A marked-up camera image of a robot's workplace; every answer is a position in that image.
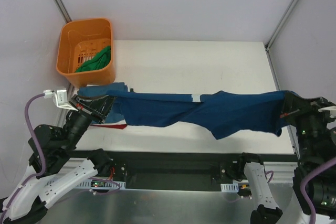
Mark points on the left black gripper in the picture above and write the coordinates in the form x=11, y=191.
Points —
x=91, y=111

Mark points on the aluminium rail frame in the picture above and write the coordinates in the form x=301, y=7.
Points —
x=283, y=171

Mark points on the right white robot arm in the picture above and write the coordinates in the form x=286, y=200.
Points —
x=314, y=178

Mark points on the folded light blue t shirt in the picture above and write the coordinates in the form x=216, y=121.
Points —
x=93, y=91

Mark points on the left slotted cable duct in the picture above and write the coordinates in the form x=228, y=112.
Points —
x=99, y=185

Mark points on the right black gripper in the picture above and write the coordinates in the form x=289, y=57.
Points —
x=299, y=112

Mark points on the folded red t shirt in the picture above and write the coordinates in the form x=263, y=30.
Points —
x=111, y=126

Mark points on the green t shirt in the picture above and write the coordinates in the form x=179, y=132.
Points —
x=99, y=61

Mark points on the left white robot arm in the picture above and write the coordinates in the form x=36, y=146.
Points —
x=36, y=193

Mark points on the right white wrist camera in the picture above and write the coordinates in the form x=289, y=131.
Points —
x=330, y=110

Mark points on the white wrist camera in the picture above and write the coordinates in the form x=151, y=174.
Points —
x=60, y=98
x=330, y=110

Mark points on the slotted cable duct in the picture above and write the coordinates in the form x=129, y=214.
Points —
x=99, y=185
x=230, y=188

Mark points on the right slotted cable duct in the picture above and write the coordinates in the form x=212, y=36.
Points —
x=230, y=188

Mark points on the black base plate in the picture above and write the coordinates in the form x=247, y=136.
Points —
x=176, y=171

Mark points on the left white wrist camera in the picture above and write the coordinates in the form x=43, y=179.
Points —
x=60, y=98

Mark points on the orange plastic basket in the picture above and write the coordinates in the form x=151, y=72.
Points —
x=80, y=41

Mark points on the dark blue t shirt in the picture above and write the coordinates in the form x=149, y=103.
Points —
x=222, y=113

